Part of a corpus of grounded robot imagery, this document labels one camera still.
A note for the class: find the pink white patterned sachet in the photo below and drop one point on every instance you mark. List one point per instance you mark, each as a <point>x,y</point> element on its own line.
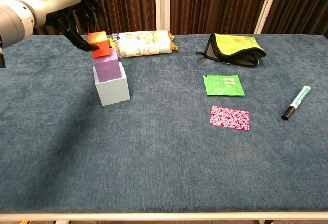
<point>229,117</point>

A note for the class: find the large light blue cube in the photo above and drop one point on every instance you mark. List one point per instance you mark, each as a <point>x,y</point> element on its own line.
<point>115,93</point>

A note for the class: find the green foil sachet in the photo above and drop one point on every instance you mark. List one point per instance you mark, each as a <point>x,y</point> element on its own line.
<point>223,85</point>

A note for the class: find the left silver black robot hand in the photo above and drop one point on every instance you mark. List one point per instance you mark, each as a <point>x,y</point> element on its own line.
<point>53,1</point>

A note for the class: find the small orange cube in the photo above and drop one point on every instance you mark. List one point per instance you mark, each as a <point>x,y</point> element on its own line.
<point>102,49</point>

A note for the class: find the white table frame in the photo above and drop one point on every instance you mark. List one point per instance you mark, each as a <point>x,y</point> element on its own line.
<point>164,216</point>

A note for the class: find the purple cube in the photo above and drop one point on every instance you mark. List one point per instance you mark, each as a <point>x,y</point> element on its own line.
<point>107,70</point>

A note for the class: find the white green marker pen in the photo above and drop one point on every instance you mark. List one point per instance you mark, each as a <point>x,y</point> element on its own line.
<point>297,101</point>

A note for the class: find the blue table cover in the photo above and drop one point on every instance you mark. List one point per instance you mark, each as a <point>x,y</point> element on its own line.
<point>164,170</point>

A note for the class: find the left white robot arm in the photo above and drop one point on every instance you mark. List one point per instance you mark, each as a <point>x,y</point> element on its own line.
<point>12,21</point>

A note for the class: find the green cloth black trim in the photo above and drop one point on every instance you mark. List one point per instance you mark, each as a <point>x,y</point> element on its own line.
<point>235,44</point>

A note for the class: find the white yellow snack package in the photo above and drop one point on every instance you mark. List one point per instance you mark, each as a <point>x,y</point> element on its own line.
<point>143,44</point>

